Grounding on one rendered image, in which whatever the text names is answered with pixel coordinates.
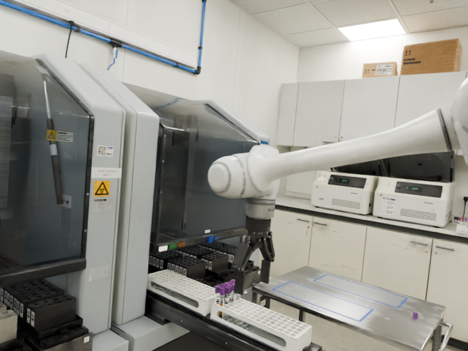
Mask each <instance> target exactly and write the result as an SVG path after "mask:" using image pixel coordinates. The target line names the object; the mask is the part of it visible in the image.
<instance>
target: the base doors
mask: <svg viewBox="0 0 468 351"><path fill-rule="evenodd" d="M270 219H271V226H270V231H272V241H273V246H274V253H275V258H273V259H274V262H271V265H270V277H272V278H276V277H278V276H281V275H283V274H286V273H289V272H291V271H293V270H296V269H299V268H301V267H303V266H309V267H313V268H316V269H319V270H323V271H326V272H330V273H333V274H337V275H340V276H344V277H347V278H349V279H354V280H357V281H360V282H364V283H368V284H371V285H373V286H377V287H381V288H385V289H387V290H392V291H394V292H397V293H401V294H404V295H409V296H411V297H415V298H418V299H422V300H426V301H428V302H432V303H435V304H439V305H442V306H445V307H446V311H445V313H444V322H447V323H450V324H452V325H454V328H453V331H452V333H451V335H450V337H451V338H455V339H458V340H460V341H464V342H467V343H468V245H466V244H460V243H455V242H448V241H444V240H437V239H433V244H432V238H427V237H421V236H417V235H410V234H406V233H399V232H395V231H388V230H384V229H380V228H373V227H369V226H368V227H367V226H362V225H357V224H350V223H346V222H342V221H334V220H331V219H323V218H319V217H312V216H308V215H305V214H297V213H294V212H286V211H283V210H275V209H274V217H272V218H270ZM297 219H302V220H306V221H309V222H306V221H300V220H297ZM286 221H289V222H292V223H293V224H288V223H286ZM313 222H317V223H319V224H314V223H313ZM320 224H326V226H323V225H320ZM307 226H310V228H308V233H307V236H306V230H307ZM330 230H333V231H338V232H341V234H338V233H333V232H330ZM366 232H367V233H366ZM410 241H414V242H418V243H422V244H427V245H428V246H425V245H421V244H415V243H411V242H410ZM391 244H397V245H402V246H405V248H401V247H394V246H391ZM435 246H440V247H444V248H448V249H455V251H451V250H447V249H440V248H437V247H435ZM431 250H432V255H431ZM425 251H428V253H426V252H425ZM364 252H365V253H364ZM435 252H437V255H436V254H435ZM430 256H431V262H430ZM429 267H430V273H429ZM428 273H429V279H428ZM427 285H428V291H427ZM426 291H427V297H426Z"/></svg>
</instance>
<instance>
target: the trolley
mask: <svg viewBox="0 0 468 351"><path fill-rule="evenodd" d="M252 292H253V294H252V303H254V304H257V305H259V306H260V295H262V296H265V297H268V298H270V299H273V300H275V301H278V302H281V303H283V304H286V305H288V306H291V307H293V308H296V309H299V321H300V322H303V323H305V317H306V313H309V314H311V315H314V316H317V317H319V318H322V319H324V320H327V321H330V322H332V323H335V324H337V325H340V326H342V327H345V328H348V329H351V330H352V331H355V332H358V333H360V334H363V335H365V336H369V337H371V338H374V339H376V340H379V341H382V342H383V343H386V344H389V345H392V346H394V347H396V348H399V349H401V350H404V351H424V349H425V348H426V346H427V344H428V341H429V340H430V338H431V336H432V335H433V340H432V351H444V349H445V347H446V344H447V343H448V340H449V338H450V335H451V333H452V331H453V328H454V325H452V324H450V323H447V322H444V313H445V311H446V307H445V306H442V305H439V304H435V303H432V302H428V301H425V300H422V299H418V298H415V297H411V296H409V295H404V294H401V293H399V292H394V291H392V290H387V289H385V288H381V287H377V286H373V285H371V284H368V283H364V282H360V281H357V280H354V279H349V278H347V277H344V276H340V275H337V274H333V273H330V272H326V271H323V270H319V269H316V268H313V267H309V266H303V267H301V268H299V269H296V270H293V271H291V272H289V273H286V274H283V275H281V276H278V277H276V278H273V279H270V280H269V283H268V284H266V283H260V284H258V285H256V286H253V287H252ZM413 312H417V313H418V319H414V318H413V317H412V316H413ZM443 327H446V328H448V331H447V333H446V335H445V337H444V340H443V342H442V344H441V339H442V329H443ZM433 333H434V334H433Z"/></svg>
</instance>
